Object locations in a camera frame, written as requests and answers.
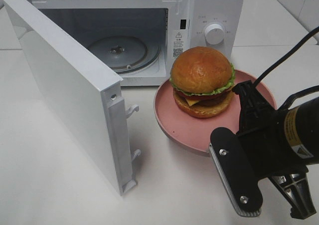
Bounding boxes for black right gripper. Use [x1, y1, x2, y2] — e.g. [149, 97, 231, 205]
[232, 80, 316, 220]

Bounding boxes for burger with lettuce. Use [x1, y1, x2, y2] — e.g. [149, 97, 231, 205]
[169, 46, 235, 118]

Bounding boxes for white microwave door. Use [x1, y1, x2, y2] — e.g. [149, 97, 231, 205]
[4, 0, 141, 195]

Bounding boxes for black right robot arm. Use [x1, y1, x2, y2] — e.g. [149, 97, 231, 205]
[232, 80, 319, 220]

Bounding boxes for upper white microwave knob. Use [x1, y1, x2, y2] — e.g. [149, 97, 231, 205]
[204, 23, 225, 45]

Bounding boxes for white microwave oven body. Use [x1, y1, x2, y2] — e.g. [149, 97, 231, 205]
[27, 0, 243, 86]

